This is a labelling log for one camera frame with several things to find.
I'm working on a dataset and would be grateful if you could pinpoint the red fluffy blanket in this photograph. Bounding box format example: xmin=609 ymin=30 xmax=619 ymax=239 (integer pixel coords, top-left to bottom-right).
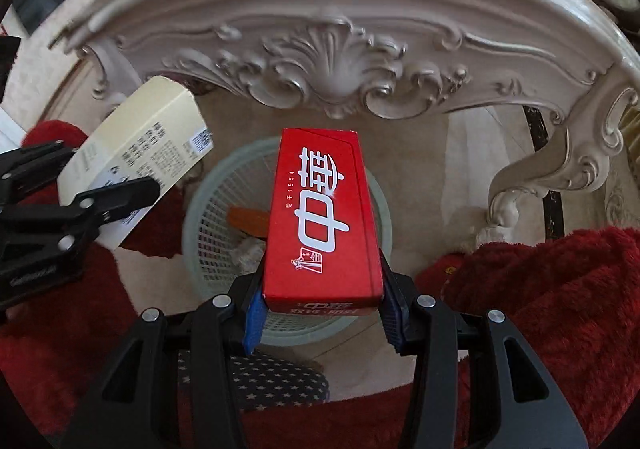
xmin=0 ymin=119 xmax=640 ymax=449

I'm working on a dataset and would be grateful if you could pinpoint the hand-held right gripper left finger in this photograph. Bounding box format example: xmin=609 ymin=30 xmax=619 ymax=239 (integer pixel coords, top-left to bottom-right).
xmin=60 ymin=270 xmax=266 ymax=449

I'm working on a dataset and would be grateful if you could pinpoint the carved white table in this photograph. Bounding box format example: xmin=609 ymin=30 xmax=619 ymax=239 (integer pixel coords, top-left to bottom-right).
xmin=47 ymin=0 xmax=640 ymax=243

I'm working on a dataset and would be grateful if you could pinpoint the white lace cloth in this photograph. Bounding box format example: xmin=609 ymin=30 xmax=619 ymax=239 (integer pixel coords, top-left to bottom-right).
xmin=460 ymin=226 xmax=494 ymax=255

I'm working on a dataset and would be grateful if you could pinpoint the navy star-patterned cloth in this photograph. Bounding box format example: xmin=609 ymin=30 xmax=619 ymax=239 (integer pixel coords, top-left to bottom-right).
xmin=177 ymin=348 xmax=331 ymax=413

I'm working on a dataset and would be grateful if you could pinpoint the red carton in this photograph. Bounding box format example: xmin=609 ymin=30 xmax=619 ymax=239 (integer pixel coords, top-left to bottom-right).
xmin=262 ymin=127 xmax=385 ymax=315

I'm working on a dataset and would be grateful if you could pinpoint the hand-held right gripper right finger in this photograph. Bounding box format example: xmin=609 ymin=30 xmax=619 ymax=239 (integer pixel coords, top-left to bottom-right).
xmin=378 ymin=250 xmax=589 ymax=449

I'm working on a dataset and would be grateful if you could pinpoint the orange wrapper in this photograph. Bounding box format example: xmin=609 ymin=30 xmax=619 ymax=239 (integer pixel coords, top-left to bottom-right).
xmin=227 ymin=206 xmax=271 ymax=238

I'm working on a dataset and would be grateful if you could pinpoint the cream cardboard box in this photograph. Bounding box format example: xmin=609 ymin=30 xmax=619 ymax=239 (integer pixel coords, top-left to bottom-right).
xmin=56 ymin=75 xmax=215 ymax=250

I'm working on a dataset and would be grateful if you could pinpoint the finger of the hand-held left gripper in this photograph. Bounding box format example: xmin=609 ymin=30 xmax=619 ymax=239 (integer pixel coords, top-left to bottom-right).
xmin=0 ymin=141 xmax=77 ymax=200
xmin=0 ymin=177 xmax=162 ymax=260

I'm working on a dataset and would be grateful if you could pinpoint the pale green plastic basket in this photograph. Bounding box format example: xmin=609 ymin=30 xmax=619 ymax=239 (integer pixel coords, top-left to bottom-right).
xmin=182 ymin=136 xmax=394 ymax=348

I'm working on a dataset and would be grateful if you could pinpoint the crumpled paper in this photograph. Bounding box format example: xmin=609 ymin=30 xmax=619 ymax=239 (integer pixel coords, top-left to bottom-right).
xmin=232 ymin=236 xmax=266 ymax=271

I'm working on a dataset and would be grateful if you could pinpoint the small red packet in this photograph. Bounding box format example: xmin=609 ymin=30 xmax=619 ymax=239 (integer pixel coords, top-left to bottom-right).
xmin=419 ymin=253 xmax=477 ymax=291

